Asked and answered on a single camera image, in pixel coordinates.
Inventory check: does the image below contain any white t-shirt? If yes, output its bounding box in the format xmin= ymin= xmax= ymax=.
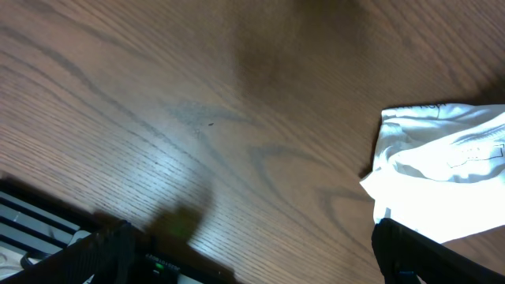
xmin=360 ymin=103 xmax=504 ymax=243

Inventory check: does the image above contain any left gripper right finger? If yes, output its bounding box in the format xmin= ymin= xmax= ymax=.
xmin=372 ymin=219 xmax=504 ymax=284

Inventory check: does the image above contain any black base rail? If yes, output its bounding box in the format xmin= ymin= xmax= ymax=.
xmin=1 ymin=177 xmax=237 ymax=283

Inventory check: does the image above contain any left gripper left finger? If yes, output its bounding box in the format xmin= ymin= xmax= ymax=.
xmin=2 ymin=221 xmax=135 ymax=284

